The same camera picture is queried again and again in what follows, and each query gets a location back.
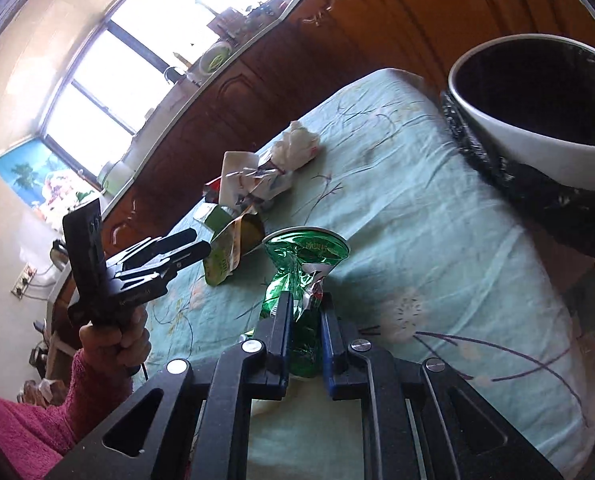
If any person's left hand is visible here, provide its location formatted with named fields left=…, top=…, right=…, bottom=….
left=80, top=305, right=152, bottom=377

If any small green box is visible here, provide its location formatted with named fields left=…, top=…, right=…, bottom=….
left=195, top=202, right=234, bottom=234

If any crumpled white silver wrapper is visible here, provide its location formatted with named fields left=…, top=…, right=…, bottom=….
left=204, top=151, right=294, bottom=211

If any crushed green drink can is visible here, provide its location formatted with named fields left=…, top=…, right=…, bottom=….
left=259, top=227, right=351, bottom=378

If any green floral tablecloth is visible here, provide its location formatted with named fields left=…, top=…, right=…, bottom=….
left=145, top=67, right=595, bottom=480

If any person's left forearm pink sleeve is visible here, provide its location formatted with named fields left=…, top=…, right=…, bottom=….
left=0, top=350, right=134, bottom=480

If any green snack packet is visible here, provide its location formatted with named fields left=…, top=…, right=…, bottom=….
left=204, top=212, right=266, bottom=287

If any black bin liner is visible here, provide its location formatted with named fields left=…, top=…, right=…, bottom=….
left=440, top=40, right=595, bottom=261

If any white trash bin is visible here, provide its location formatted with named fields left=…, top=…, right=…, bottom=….
left=440, top=34, right=595, bottom=261

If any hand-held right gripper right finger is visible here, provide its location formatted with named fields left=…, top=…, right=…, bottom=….
left=319, top=294, right=563, bottom=480

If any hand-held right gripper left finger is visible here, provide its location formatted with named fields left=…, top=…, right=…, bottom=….
left=45, top=291, right=294, bottom=480

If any white kitchen countertop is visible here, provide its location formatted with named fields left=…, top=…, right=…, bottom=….
left=100, top=0, right=351, bottom=216

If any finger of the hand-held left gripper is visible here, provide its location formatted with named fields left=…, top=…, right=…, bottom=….
left=105, top=228, right=199, bottom=267
left=115, top=241, right=212, bottom=286

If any green bowl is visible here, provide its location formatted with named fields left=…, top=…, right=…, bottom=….
left=198, top=42, right=234, bottom=74

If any white tissue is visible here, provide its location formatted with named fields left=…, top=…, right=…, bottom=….
left=270, top=121, right=321, bottom=171

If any kitchen window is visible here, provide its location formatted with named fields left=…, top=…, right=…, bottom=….
left=42, top=0, right=298, bottom=171

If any wall socket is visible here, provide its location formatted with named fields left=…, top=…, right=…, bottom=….
left=10, top=264, right=38, bottom=302

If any wooden kitchen cabinet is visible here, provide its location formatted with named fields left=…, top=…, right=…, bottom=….
left=52, top=0, right=595, bottom=311

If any beach wall poster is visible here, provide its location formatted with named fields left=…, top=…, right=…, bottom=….
left=0, top=140, right=103, bottom=222

